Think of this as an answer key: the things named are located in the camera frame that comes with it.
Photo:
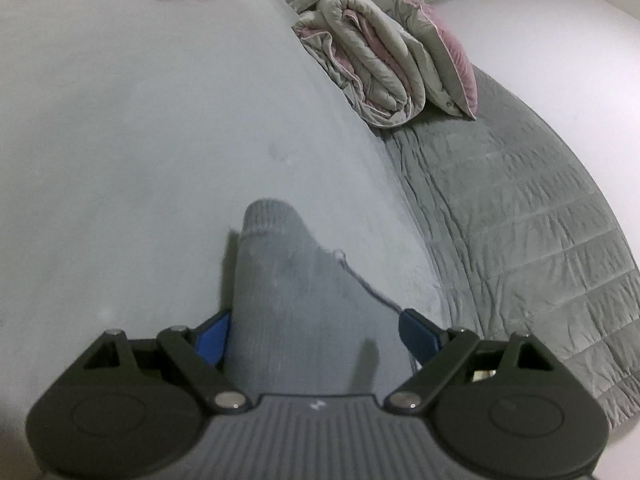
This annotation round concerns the pink grey pillow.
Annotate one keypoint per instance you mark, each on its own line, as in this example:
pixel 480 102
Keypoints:
pixel 450 50

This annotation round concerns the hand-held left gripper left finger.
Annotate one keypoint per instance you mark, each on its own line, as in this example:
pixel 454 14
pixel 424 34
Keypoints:
pixel 212 340

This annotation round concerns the grey quilted bedspread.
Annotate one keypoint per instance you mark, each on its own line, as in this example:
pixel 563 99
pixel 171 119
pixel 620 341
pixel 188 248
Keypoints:
pixel 525 235

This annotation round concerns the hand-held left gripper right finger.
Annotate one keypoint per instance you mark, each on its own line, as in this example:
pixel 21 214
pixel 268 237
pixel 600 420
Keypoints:
pixel 417 337

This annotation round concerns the grey knit sweater cat print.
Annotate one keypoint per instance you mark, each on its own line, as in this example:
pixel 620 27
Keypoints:
pixel 300 310

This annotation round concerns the folded grey pink duvet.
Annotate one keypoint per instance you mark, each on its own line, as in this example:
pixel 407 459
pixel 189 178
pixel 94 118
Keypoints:
pixel 380 60

